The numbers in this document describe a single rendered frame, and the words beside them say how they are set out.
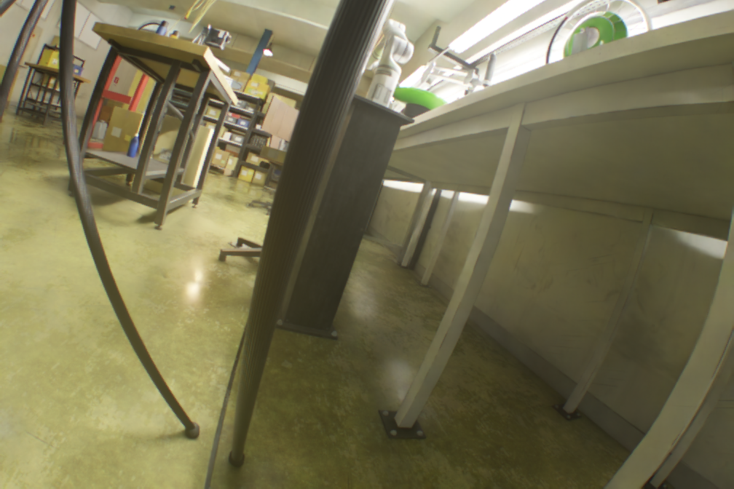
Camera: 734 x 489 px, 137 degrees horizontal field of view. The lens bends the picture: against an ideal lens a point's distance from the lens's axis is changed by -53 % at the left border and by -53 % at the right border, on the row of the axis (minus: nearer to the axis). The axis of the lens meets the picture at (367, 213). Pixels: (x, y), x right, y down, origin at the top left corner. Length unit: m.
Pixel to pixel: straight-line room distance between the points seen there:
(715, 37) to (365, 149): 0.98
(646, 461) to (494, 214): 0.55
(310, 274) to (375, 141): 0.51
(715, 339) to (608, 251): 1.19
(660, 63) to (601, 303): 1.15
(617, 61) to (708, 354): 0.42
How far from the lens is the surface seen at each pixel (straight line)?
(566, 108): 0.65
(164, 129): 2.86
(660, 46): 0.52
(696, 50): 0.52
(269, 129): 1.78
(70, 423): 0.71
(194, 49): 1.61
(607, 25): 1.26
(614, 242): 1.54
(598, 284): 1.53
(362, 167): 1.05
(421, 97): 1.40
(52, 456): 0.67
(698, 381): 0.41
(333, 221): 1.04
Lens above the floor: 0.55
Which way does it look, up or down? 3 degrees down
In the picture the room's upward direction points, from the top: 19 degrees clockwise
